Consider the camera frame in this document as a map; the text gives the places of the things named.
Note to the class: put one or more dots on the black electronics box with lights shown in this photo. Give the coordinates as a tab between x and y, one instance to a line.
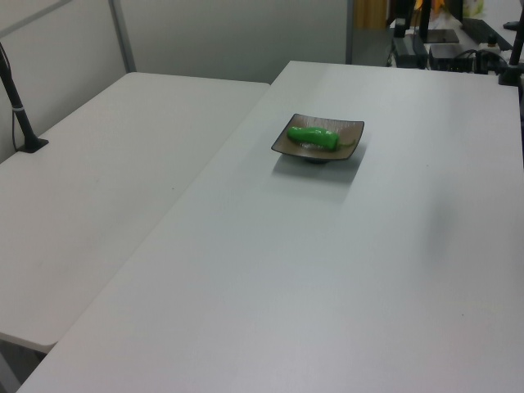
450	57

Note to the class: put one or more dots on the black camera pole with base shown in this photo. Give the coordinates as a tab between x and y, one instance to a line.
20	118

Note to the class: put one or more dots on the emergency stop button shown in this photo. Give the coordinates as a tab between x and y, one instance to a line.
493	42

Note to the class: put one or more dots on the square brown ceramic plate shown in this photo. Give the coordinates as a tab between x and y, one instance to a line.
327	151

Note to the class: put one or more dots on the black monitor stand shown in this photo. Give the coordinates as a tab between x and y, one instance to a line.
440	36

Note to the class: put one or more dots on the green chili pepper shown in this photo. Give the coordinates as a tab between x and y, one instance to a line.
311	137

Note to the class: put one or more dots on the grey partition post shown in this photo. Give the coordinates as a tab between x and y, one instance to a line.
349	32
125	37

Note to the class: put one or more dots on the brown wooden cabinet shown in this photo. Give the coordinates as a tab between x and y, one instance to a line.
370	14

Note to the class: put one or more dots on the white side table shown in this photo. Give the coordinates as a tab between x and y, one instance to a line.
102	184

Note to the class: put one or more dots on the green and white box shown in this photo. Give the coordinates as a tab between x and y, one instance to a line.
473	7

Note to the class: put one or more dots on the black camera pole with clamp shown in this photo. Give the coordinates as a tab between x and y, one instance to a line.
515	49

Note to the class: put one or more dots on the black keyboard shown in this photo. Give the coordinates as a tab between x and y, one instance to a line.
485	32

